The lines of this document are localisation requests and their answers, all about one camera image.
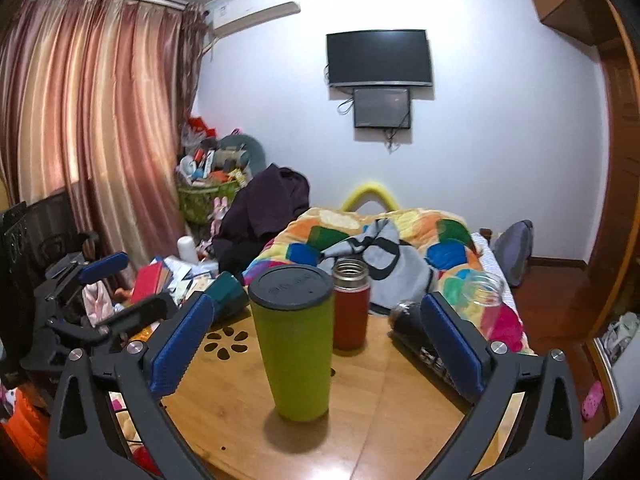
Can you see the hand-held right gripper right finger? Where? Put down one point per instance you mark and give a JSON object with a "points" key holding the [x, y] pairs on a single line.
{"points": [[456, 351]]}

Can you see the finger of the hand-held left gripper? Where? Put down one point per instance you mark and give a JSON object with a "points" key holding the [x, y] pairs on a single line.
{"points": [[105, 266], [144, 310]]}

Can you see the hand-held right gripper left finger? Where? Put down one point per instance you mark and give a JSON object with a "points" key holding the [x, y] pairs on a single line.
{"points": [[181, 351]]}

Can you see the green cup with dark lid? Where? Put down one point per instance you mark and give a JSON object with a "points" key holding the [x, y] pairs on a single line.
{"points": [[295, 350]]}

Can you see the dark teal cup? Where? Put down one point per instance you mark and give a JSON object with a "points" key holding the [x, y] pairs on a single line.
{"points": [[227, 294]]}

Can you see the red book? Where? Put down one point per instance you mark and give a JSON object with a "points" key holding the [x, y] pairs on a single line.
{"points": [[150, 282]]}

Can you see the pink cloth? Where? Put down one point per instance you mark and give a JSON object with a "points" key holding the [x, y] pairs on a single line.
{"points": [[97, 302]]}

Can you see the black bottle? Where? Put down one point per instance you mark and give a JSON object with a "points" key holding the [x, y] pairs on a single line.
{"points": [[407, 321]]}

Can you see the pile of papers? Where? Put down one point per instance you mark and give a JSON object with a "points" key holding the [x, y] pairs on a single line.
{"points": [[192, 275]]}

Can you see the clear glass jar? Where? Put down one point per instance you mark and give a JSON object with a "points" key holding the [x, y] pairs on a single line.
{"points": [[482, 291]]}

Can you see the white plastic bottle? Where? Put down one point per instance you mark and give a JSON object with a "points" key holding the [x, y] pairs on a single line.
{"points": [[187, 249]]}

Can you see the black chair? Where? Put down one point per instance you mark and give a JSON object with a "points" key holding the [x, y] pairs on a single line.
{"points": [[35, 240]]}

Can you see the orange plastic stool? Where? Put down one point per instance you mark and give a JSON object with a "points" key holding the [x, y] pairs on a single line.
{"points": [[25, 430]]}

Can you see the colourful patchwork blanket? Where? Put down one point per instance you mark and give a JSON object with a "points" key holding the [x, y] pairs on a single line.
{"points": [[450, 245]]}

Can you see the red thermos bottle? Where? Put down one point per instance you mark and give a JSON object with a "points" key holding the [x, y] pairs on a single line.
{"points": [[350, 315]]}

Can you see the green woven basket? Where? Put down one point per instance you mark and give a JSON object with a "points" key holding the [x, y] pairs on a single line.
{"points": [[202, 202]]}

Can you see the pink satin curtain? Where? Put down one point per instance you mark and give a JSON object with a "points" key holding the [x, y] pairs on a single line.
{"points": [[100, 125]]}

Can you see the pink slipper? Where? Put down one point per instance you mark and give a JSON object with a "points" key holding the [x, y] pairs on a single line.
{"points": [[592, 400]]}

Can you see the pile of household clutter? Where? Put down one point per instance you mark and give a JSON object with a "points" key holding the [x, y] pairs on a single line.
{"points": [[215, 160]]}

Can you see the dark purple clothing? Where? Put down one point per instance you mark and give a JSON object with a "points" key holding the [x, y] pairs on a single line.
{"points": [[265, 200]]}

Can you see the white shoes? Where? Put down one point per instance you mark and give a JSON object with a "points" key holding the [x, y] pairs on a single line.
{"points": [[622, 335]]}

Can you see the wooden wardrobe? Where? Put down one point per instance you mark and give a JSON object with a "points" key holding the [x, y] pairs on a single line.
{"points": [[620, 160]]}

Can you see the small black monitor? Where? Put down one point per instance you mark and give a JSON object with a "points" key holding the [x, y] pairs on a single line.
{"points": [[381, 107]]}

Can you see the white air conditioner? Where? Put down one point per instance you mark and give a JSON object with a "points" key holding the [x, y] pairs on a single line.
{"points": [[250, 16]]}

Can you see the black wall television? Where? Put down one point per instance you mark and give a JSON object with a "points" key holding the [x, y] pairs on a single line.
{"points": [[378, 57]]}

